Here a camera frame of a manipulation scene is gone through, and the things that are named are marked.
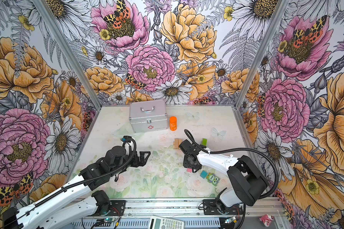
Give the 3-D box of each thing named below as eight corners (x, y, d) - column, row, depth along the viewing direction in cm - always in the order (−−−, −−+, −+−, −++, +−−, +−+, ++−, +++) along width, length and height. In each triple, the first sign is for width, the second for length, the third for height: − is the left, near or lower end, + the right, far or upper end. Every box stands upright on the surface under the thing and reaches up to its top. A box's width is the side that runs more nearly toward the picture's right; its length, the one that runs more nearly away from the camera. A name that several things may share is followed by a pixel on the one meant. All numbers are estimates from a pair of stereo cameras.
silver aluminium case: (134, 134, 106) (128, 119, 93) (135, 118, 116) (130, 102, 103) (168, 130, 109) (167, 115, 96) (166, 115, 119) (165, 99, 106)
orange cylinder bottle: (170, 130, 108) (169, 122, 100) (170, 124, 111) (169, 116, 104) (176, 130, 108) (177, 122, 100) (176, 124, 111) (177, 116, 104)
